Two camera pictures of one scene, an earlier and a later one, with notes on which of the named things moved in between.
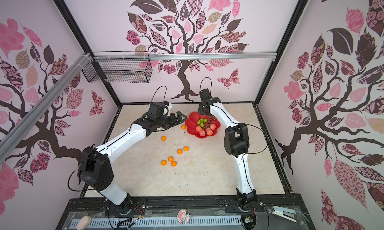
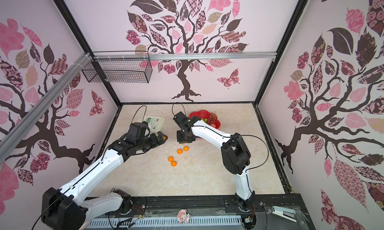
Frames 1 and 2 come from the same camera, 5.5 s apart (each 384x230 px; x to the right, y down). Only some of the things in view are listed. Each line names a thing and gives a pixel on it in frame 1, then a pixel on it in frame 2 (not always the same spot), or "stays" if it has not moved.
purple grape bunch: (211, 120) stays
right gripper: (200, 109) → (181, 140)
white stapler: (288, 214) stays
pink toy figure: (182, 217) stays
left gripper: (173, 121) → (153, 136)
